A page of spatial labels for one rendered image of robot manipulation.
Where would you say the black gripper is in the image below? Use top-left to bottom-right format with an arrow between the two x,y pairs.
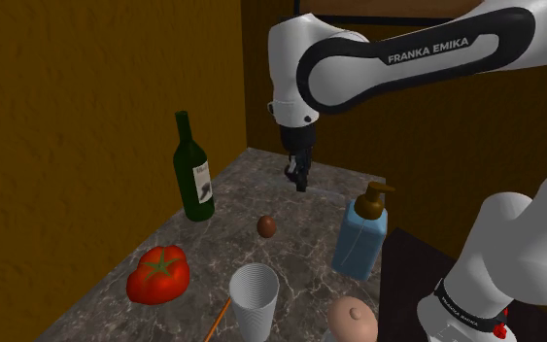
279,123 -> 319,193

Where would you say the brown egg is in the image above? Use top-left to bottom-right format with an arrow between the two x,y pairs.
256,215 -> 278,239

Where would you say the orange pencil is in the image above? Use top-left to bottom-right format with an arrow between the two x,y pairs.
203,296 -> 232,342

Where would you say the white ribbed cup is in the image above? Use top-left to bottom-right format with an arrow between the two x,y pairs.
227,262 -> 281,342

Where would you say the red tomato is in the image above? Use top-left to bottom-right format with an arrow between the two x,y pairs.
125,244 -> 191,306

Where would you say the green wine bottle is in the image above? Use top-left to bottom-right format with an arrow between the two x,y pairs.
172,110 -> 217,222

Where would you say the beige round knobbed object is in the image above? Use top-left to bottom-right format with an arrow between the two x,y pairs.
320,295 -> 379,342

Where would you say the blue soap dispenser brown pump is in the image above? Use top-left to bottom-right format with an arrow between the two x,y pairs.
330,181 -> 396,282

